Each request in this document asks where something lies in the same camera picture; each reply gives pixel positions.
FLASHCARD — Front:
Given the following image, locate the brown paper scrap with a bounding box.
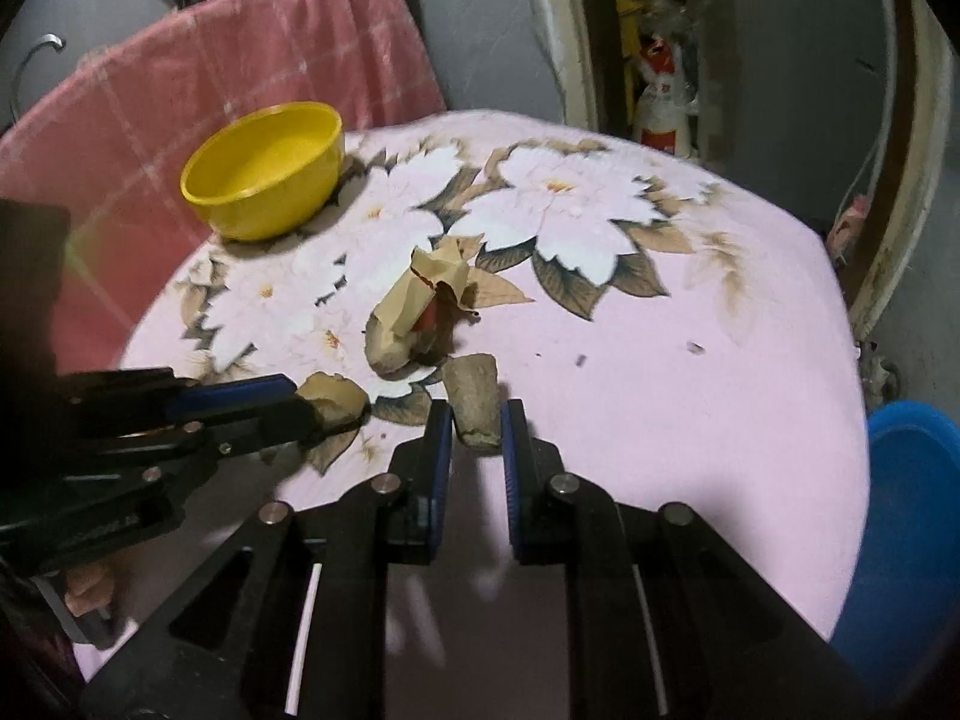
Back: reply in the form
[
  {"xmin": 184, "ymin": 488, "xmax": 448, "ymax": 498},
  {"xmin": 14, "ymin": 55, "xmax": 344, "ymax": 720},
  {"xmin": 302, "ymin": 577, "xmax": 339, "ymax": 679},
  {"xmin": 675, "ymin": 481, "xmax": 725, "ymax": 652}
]
[{"xmin": 441, "ymin": 353, "xmax": 501, "ymax": 452}]

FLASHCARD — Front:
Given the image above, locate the person left hand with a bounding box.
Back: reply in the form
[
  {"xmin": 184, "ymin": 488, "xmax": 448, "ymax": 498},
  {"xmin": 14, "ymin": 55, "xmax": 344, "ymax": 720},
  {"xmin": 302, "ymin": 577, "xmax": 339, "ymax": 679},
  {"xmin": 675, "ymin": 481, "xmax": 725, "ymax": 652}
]
[{"xmin": 64, "ymin": 561, "xmax": 116, "ymax": 617}]

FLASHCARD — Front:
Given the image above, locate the pink floral table cloth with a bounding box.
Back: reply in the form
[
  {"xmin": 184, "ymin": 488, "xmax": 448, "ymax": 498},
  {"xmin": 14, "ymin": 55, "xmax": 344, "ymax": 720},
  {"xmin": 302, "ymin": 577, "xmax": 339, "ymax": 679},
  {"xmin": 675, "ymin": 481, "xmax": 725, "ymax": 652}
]
[{"xmin": 76, "ymin": 112, "xmax": 869, "ymax": 718}]

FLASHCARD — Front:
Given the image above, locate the yellow plastic bowl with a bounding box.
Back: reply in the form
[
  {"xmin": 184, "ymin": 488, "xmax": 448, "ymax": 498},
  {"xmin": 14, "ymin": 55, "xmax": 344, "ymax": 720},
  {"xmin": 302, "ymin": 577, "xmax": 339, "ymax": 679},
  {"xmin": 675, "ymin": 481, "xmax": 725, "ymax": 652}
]
[{"xmin": 181, "ymin": 101, "xmax": 345, "ymax": 242}]

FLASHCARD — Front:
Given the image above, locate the brown crumpled paper pile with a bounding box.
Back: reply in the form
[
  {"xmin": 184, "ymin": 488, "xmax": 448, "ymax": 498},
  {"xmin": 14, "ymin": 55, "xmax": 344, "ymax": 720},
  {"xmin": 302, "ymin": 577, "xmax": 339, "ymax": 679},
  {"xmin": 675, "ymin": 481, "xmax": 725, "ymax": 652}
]
[{"xmin": 364, "ymin": 238, "xmax": 470, "ymax": 377}]

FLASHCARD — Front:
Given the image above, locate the pink checked towel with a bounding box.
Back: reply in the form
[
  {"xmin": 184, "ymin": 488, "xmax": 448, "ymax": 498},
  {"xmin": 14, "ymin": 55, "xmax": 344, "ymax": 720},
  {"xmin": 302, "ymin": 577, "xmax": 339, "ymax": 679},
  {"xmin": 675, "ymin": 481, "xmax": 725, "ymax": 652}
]
[{"xmin": 2, "ymin": 0, "xmax": 446, "ymax": 372}]

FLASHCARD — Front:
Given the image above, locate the blue plastic bucket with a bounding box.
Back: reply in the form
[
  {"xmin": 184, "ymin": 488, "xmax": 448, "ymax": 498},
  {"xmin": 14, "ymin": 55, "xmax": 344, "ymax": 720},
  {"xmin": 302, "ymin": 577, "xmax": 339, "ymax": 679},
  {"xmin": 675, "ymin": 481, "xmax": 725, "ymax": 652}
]
[{"xmin": 832, "ymin": 401, "xmax": 958, "ymax": 704}]

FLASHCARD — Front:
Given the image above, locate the chrome faucet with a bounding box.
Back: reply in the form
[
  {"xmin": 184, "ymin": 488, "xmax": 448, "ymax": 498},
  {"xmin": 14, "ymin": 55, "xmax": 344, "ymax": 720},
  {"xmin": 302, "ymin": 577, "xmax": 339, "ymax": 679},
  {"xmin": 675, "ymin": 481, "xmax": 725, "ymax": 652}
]
[{"xmin": 8, "ymin": 32, "xmax": 68, "ymax": 122}]

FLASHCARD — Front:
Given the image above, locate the red white rice bag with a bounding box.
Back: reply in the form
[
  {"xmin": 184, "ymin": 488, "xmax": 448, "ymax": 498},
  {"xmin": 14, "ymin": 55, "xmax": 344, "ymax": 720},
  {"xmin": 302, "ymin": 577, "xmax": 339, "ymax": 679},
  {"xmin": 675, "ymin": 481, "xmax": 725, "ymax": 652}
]
[{"xmin": 633, "ymin": 32, "xmax": 695, "ymax": 160}]

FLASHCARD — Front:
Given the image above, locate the grey refrigerator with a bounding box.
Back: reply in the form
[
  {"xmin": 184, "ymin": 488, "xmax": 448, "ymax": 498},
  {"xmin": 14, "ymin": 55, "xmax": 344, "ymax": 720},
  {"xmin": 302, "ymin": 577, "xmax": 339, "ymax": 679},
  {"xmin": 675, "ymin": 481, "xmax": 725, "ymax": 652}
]
[{"xmin": 692, "ymin": 0, "xmax": 889, "ymax": 234}]

